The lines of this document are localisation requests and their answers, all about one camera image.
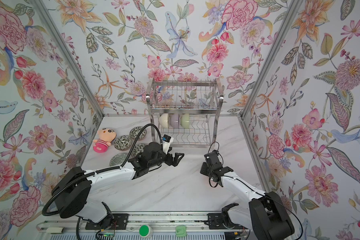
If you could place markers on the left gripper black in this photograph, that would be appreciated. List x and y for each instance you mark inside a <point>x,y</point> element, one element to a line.
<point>175,161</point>

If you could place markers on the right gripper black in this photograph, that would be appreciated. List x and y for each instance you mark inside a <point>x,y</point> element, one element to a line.
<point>203,169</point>

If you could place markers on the green bowl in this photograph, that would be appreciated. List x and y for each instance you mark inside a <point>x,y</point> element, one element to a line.
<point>185,121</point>

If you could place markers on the purple bowl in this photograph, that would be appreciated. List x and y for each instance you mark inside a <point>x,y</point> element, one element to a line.
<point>175,121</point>

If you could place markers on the cream bowl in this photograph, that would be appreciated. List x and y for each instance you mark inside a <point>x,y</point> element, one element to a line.
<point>164,120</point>

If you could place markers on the patterned bowl front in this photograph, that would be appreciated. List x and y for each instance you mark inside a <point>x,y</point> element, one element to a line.
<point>139,148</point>

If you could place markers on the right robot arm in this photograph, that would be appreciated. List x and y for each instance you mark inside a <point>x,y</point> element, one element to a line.
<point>261,212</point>

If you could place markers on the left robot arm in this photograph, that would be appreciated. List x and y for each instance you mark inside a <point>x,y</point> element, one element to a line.
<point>71,196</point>

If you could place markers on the stainless steel dish rack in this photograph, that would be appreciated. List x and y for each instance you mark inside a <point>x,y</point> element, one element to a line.
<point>202,100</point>

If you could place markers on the light green square button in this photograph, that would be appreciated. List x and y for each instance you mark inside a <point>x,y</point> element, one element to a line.
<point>181,231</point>

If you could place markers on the pink plush doll toy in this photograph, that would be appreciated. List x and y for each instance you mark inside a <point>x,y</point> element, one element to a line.
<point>106,137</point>

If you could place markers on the green round button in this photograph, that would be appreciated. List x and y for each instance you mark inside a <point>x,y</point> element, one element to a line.
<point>146,231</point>

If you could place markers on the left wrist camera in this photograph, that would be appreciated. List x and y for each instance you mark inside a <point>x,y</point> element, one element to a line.
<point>167,141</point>

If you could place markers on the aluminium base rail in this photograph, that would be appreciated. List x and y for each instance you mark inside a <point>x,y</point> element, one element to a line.
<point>200,226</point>

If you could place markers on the aluminium left corner post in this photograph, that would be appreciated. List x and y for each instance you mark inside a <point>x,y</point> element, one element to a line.
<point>51,27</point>

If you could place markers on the aluminium corner post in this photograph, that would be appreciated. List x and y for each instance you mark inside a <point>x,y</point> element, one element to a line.
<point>51,27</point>
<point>291,13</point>

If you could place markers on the aluminium right corner post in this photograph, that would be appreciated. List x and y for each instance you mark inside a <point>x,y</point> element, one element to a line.
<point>291,13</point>

